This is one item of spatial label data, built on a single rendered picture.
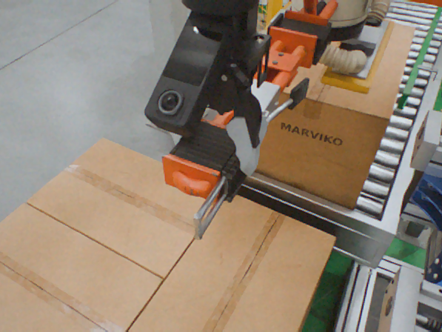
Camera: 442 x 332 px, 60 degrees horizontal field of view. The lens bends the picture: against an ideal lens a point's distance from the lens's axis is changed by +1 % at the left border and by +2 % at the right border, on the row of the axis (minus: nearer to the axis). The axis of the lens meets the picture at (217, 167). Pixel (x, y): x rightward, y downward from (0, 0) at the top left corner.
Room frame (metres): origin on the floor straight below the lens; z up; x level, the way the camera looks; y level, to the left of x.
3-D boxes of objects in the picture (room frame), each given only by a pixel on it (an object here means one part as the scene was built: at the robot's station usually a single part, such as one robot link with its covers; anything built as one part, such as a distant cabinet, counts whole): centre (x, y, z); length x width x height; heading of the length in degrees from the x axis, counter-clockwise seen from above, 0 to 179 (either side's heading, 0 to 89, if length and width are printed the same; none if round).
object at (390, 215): (1.71, -1.11, 0.50); 2.31 x 0.05 x 0.19; 150
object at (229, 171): (0.37, -0.06, 1.25); 0.31 x 0.03 x 0.05; 154
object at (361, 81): (0.84, -0.34, 1.15); 0.34 x 0.10 x 0.05; 154
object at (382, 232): (0.86, -0.24, 0.58); 0.70 x 0.03 x 0.06; 60
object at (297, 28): (0.65, -0.14, 1.25); 0.10 x 0.08 x 0.06; 64
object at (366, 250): (0.86, -0.24, 0.48); 0.70 x 0.03 x 0.15; 60
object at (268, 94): (0.46, -0.05, 1.24); 0.07 x 0.07 x 0.04; 64
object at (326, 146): (1.16, -0.41, 0.75); 0.60 x 0.40 x 0.40; 154
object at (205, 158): (0.34, 0.01, 1.25); 0.08 x 0.07 x 0.05; 154
